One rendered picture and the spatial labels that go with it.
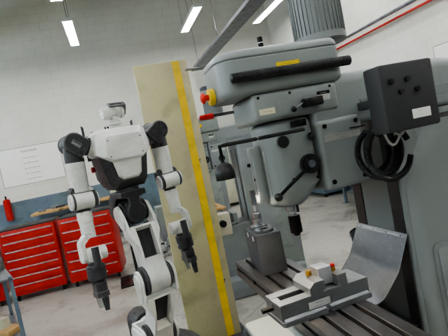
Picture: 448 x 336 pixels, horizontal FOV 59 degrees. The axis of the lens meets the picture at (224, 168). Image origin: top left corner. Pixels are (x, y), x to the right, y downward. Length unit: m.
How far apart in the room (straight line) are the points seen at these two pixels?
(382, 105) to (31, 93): 9.87
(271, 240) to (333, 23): 0.95
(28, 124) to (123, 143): 8.71
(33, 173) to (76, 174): 8.61
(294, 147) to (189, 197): 1.85
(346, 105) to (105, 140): 1.10
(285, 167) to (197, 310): 2.16
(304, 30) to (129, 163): 1.02
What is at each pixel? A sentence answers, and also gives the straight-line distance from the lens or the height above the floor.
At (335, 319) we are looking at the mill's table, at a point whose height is 0.96.
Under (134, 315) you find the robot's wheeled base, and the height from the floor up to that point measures 0.74.
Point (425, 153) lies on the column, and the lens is 1.65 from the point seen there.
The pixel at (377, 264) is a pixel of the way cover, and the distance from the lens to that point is 1.75.
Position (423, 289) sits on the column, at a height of 0.90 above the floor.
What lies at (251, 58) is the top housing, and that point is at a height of 1.85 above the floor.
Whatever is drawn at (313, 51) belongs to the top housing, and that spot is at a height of 1.84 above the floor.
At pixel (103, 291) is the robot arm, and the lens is 2.01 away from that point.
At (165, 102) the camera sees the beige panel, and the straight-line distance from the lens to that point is 3.19.
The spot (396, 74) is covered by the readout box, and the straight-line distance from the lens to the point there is 1.36.
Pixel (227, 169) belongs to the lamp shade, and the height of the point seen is 1.50.
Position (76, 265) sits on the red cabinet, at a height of 0.31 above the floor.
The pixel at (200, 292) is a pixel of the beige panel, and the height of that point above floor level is 0.45.
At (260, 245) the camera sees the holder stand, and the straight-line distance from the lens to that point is 1.84.
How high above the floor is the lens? 1.59
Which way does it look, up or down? 3 degrees down
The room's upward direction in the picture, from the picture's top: 11 degrees counter-clockwise
